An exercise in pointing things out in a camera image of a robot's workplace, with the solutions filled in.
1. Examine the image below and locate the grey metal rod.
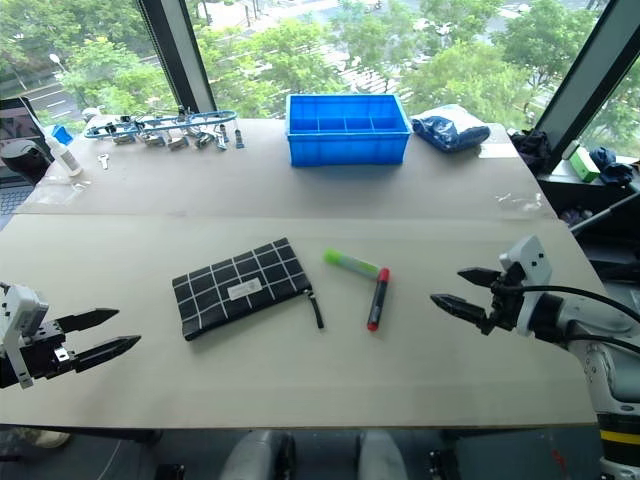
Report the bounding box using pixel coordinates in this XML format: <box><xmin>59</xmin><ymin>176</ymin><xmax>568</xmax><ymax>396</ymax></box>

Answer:
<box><xmin>569</xmin><ymin>191</ymin><xmax>640</xmax><ymax>235</ymax></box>

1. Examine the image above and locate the grey rounded shape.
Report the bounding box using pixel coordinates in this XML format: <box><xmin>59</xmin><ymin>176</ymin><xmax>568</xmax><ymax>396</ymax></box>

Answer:
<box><xmin>223</xmin><ymin>429</ymin><xmax>297</xmax><ymax>480</ymax></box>
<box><xmin>356</xmin><ymin>429</ymin><xmax>410</xmax><ymax>480</ymax></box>

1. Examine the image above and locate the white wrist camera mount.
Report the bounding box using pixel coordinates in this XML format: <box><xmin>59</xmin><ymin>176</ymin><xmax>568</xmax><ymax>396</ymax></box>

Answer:
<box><xmin>0</xmin><ymin>282</ymin><xmax>50</xmax><ymax>391</ymax></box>
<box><xmin>498</xmin><ymin>234</ymin><xmax>553</xmax><ymax>338</ymax></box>

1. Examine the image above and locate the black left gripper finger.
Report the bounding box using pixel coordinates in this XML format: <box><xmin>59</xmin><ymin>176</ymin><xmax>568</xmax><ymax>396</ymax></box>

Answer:
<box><xmin>54</xmin><ymin>308</ymin><xmax>120</xmax><ymax>334</ymax></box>
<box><xmin>73</xmin><ymin>334</ymin><xmax>143</xmax><ymax>374</ymax></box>

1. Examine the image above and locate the blue crumpled cloth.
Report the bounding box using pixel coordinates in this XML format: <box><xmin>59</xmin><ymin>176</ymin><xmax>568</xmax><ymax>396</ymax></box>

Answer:
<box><xmin>589</xmin><ymin>146</ymin><xmax>637</xmax><ymax>187</ymax></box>

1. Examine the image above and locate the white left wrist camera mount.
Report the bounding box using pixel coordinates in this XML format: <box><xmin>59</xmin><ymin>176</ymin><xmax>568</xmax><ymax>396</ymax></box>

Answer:
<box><xmin>0</xmin><ymin>282</ymin><xmax>50</xmax><ymax>391</ymax></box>

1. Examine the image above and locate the green box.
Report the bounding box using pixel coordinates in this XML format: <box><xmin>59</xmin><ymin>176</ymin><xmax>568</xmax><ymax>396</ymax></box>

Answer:
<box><xmin>569</xmin><ymin>148</ymin><xmax>601</xmax><ymax>183</ymax></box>

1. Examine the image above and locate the dark window frame pillar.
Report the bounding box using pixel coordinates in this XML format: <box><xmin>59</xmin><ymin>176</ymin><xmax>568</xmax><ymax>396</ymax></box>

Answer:
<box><xmin>531</xmin><ymin>0</ymin><xmax>640</xmax><ymax>172</ymax></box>
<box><xmin>136</xmin><ymin>0</ymin><xmax>217</xmax><ymax>115</ymax></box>

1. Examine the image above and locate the dark laptop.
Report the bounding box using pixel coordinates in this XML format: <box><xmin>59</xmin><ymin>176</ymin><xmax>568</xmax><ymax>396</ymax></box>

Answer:
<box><xmin>0</xmin><ymin>96</ymin><xmax>45</xmax><ymax>227</ymax></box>

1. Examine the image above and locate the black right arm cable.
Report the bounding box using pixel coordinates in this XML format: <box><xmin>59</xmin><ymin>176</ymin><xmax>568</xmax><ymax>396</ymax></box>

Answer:
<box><xmin>502</xmin><ymin>282</ymin><xmax>640</xmax><ymax>351</ymax></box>

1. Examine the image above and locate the black grid pencil pouch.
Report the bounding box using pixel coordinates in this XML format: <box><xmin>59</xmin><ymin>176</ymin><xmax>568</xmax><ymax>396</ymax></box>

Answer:
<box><xmin>171</xmin><ymin>237</ymin><xmax>325</xmax><ymax>342</ymax></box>

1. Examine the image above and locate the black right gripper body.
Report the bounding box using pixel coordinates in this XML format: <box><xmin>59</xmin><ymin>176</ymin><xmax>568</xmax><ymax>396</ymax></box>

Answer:
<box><xmin>474</xmin><ymin>262</ymin><xmax>527</xmax><ymax>337</ymax></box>

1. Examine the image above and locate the white plastic bottle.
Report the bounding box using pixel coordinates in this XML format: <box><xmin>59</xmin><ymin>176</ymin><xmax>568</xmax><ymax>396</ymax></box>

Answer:
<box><xmin>44</xmin><ymin>134</ymin><xmax>84</xmax><ymax>178</ymax></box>

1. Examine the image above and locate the beige shoe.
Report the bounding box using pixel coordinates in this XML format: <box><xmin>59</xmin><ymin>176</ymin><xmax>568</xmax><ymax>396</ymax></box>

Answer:
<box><xmin>19</xmin><ymin>428</ymin><xmax>72</xmax><ymax>450</ymax></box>

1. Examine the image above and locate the red capped black marker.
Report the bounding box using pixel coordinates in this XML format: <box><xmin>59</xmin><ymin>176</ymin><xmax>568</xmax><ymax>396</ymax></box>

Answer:
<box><xmin>367</xmin><ymin>267</ymin><xmax>391</xmax><ymax>332</ymax></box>

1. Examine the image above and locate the blue plastic divided bin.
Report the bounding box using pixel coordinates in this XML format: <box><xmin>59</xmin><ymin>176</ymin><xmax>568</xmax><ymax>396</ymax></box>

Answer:
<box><xmin>284</xmin><ymin>93</ymin><xmax>414</xmax><ymax>168</ymax></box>

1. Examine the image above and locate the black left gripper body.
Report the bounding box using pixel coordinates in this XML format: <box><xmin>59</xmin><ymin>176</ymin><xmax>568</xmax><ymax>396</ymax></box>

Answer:
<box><xmin>22</xmin><ymin>318</ymin><xmax>77</xmax><ymax>382</ymax></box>

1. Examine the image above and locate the blue plastic bag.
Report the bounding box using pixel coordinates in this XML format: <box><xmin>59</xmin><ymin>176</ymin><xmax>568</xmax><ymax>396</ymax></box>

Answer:
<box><xmin>410</xmin><ymin>103</ymin><xmax>492</xmax><ymax>153</ymax></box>

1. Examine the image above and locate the blue tray with tools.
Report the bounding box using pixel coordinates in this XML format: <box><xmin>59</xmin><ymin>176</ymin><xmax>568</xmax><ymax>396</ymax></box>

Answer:
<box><xmin>83</xmin><ymin>108</ymin><xmax>239</xmax><ymax>141</ymax></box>

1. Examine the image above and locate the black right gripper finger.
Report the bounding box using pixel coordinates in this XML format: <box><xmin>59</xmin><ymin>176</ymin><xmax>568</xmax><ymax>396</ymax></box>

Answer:
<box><xmin>457</xmin><ymin>267</ymin><xmax>503</xmax><ymax>289</ymax></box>
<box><xmin>430</xmin><ymin>293</ymin><xmax>487</xmax><ymax>324</ymax></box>

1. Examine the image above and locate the green capped marker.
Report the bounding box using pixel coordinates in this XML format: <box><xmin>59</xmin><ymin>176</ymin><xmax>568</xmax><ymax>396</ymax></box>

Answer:
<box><xmin>323</xmin><ymin>248</ymin><xmax>380</xmax><ymax>279</ymax></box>

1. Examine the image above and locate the clear plastic wrapper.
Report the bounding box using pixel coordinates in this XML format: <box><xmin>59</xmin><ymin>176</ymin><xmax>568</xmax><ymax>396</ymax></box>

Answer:
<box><xmin>494</xmin><ymin>191</ymin><xmax>545</xmax><ymax>220</ymax></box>
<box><xmin>35</xmin><ymin>176</ymin><xmax>93</xmax><ymax>205</ymax></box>

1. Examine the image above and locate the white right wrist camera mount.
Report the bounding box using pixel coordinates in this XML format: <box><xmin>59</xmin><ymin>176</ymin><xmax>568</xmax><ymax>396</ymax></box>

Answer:
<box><xmin>498</xmin><ymin>234</ymin><xmax>553</xmax><ymax>338</ymax></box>

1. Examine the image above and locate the dark crumpled cloth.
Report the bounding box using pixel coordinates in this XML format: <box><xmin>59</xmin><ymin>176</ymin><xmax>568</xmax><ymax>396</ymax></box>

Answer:
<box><xmin>508</xmin><ymin>128</ymin><xmax>552</xmax><ymax>174</ymax></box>

